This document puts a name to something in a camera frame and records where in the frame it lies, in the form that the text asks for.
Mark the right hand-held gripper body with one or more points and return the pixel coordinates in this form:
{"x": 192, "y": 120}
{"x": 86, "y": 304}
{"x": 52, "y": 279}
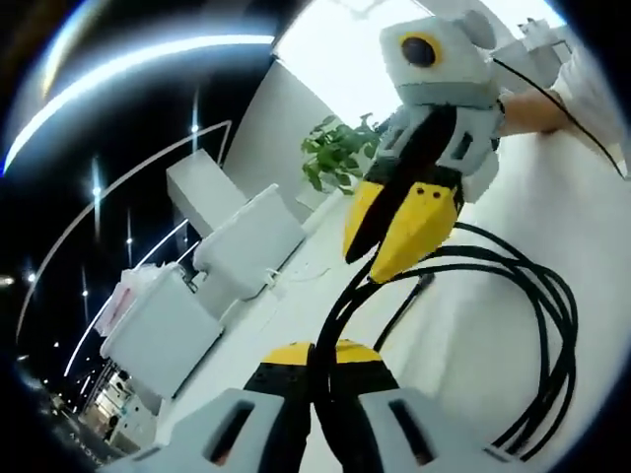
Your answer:
{"x": 458, "y": 69}

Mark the green potted plant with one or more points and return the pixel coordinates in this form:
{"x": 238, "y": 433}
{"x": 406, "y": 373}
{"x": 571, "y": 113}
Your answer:
{"x": 335, "y": 153}

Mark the white desktop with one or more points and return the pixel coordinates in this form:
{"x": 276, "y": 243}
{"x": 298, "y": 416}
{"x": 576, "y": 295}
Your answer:
{"x": 443, "y": 335}

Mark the white storage bin with bags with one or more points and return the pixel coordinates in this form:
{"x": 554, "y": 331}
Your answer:
{"x": 162, "y": 325}

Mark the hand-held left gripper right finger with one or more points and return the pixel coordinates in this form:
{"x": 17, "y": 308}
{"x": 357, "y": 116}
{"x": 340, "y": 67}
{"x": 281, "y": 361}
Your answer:
{"x": 394, "y": 428}

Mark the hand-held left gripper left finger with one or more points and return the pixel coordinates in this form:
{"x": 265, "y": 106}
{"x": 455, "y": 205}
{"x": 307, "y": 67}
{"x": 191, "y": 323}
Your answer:
{"x": 236, "y": 424}

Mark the person's white shirt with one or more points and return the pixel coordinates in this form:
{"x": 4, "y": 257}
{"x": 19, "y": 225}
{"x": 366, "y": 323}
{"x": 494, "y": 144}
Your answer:
{"x": 589, "y": 79}

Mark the wide white pillar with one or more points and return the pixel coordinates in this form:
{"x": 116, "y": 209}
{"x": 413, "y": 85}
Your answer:
{"x": 197, "y": 187}

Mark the clear plastic bags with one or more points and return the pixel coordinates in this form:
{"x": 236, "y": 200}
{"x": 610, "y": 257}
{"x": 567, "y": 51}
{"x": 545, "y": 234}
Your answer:
{"x": 128, "y": 295}

